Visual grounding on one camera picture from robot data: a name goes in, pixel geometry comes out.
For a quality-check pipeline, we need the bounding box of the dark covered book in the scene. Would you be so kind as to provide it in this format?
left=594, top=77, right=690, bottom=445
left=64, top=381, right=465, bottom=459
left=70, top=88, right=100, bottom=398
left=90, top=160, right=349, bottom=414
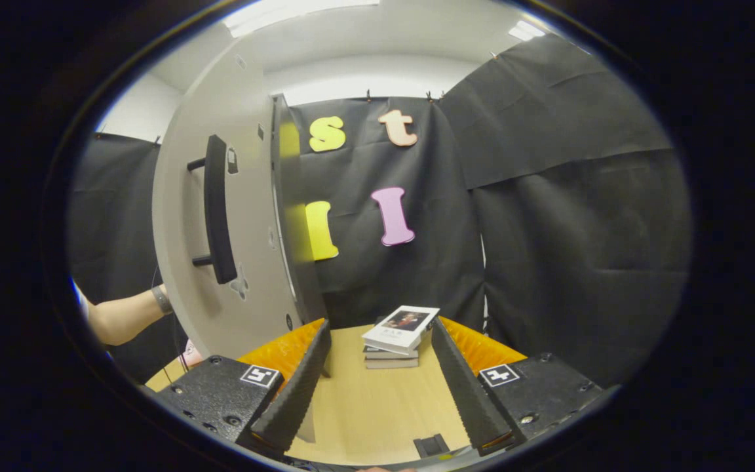
left=363, top=345, right=419, bottom=361

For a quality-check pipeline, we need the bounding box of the beige covered book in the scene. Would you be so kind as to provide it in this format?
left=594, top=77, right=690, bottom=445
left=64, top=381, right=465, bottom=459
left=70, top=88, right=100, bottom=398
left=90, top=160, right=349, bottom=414
left=364, top=357, right=420, bottom=370

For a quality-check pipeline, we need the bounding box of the white book with portrait cover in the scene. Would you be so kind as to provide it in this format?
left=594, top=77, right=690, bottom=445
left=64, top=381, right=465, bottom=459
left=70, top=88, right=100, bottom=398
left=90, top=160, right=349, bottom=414
left=361, top=305, right=440, bottom=357

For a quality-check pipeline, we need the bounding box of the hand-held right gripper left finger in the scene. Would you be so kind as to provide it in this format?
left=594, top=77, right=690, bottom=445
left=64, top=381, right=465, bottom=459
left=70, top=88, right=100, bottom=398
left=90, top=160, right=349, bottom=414
left=155, top=319, right=332, bottom=454

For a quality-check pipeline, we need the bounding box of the small ceiling light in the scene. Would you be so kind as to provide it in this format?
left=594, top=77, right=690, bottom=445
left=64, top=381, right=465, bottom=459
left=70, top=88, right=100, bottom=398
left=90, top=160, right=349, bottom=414
left=509, top=20, right=546, bottom=42

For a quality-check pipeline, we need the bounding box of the light grey cabinet door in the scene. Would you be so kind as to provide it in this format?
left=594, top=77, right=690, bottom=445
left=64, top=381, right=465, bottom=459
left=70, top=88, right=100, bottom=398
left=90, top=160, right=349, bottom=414
left=152, top=38, right=306, bottom=360

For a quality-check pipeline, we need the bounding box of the long ceiling light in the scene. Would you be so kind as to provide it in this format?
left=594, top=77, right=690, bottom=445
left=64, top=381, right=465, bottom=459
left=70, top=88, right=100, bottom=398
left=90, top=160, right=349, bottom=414
left=223, top=0, right=379, bottom=37

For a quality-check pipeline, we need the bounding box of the black cabinet door handle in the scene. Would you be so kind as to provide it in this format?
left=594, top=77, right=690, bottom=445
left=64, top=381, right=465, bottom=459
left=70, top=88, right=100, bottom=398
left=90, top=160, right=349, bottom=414
left=186, top=134, right=239, bottom=285

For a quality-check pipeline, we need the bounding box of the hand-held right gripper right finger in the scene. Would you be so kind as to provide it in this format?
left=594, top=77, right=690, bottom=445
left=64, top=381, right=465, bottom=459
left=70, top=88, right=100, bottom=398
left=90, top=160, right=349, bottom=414
left=431, top=316, right=604, bottom=458

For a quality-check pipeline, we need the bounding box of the black backdrop cloth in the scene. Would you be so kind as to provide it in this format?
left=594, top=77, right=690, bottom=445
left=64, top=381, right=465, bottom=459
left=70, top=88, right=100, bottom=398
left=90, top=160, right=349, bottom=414
left=66, top=33, right=693, bottom=387

